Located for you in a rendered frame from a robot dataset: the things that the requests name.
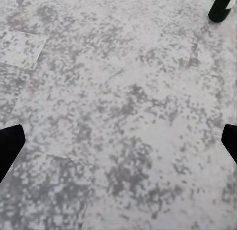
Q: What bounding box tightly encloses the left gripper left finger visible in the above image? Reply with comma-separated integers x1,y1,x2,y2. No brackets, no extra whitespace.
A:
0,124,26,183

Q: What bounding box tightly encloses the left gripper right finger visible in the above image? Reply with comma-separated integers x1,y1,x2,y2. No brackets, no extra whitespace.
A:
221,124,237,164

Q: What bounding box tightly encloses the insectifuge atomizer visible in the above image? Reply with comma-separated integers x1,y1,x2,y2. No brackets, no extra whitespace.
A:
209,0,237,23

